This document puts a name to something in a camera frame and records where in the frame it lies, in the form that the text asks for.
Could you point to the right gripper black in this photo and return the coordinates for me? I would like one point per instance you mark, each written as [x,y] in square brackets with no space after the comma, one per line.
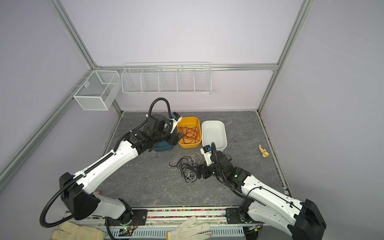
[200,171]

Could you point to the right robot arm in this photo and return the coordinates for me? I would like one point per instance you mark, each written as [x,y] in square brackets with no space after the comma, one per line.
[261,203]

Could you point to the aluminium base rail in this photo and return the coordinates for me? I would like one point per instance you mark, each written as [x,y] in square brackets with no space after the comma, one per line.
[156,217]

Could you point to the white plastic bin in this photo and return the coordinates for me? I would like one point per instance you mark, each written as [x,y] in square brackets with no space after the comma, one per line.
[214,132]

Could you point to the small white mesh basket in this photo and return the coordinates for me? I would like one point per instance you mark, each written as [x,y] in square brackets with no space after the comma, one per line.
[99,90]

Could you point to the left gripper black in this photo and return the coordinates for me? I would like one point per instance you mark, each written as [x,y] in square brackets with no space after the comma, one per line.
[175,137]

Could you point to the long white wire basket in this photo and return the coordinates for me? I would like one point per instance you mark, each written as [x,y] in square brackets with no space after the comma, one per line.
[167,78]

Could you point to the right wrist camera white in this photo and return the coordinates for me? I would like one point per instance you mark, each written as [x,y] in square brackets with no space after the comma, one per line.
[206,151]

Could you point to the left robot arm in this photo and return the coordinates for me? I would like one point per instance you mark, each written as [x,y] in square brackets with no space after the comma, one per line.
[78,191]

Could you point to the beige toy figure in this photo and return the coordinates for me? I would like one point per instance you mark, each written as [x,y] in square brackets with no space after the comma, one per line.
[264,152]

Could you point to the yellow plastic bin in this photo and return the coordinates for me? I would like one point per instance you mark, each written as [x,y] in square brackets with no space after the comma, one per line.
[191,128]

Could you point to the white work glove centre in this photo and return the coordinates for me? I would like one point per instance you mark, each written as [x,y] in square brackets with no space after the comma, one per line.
[187,231]

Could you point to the teal plastic bin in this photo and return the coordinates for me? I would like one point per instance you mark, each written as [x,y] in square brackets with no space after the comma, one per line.
[163,147]

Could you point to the cream work glove left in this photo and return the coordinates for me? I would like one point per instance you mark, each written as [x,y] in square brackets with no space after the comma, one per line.
[70,231]

